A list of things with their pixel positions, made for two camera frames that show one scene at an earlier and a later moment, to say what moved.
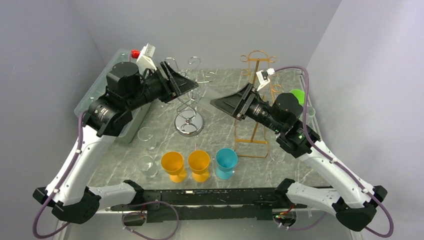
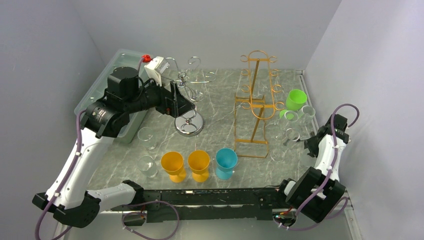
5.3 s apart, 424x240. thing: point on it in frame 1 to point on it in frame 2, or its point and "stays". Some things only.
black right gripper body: x=259 y=111 to x=313 y=146
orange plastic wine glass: x=199 y=161 stays
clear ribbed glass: x=147 y=165 stays
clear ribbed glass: x=145 y=134 stays
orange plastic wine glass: x=172 y=163 stays
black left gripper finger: x=180 y=84 to x=182 y=104
